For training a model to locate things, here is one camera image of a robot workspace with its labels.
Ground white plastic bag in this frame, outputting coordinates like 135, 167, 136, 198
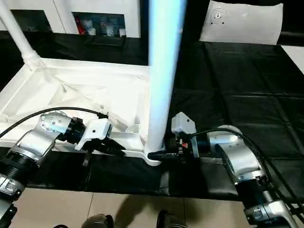
199, 0, 285, 46

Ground dark right robot foot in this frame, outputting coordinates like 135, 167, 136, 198
156, 210, 189, 228

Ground black cabinet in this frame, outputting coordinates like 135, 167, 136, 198
140, 0, 212, 43

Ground white plastic table top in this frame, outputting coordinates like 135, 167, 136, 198
0, 57, 168, 167

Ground black work mat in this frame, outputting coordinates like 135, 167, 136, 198
0, 31, 304, 200

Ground dark left robot foot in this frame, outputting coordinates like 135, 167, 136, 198
80, 214, 115, 228

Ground dark robot foot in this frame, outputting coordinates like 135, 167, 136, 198
156, 210, 189, 228
80, 214, 115, 228

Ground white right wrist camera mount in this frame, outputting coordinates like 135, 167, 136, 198
170, 112, 197, 136

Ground white flat sheet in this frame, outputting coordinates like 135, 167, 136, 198
281, 45, 304, 75

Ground white cabinet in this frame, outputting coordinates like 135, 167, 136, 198
0, 0, 142, 39

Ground small bottles on shelf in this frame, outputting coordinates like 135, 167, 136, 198
73, 13, 127, 38

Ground white plastic table leg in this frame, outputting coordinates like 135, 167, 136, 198
144, 0, 188, 160
0, 0, 44, 71

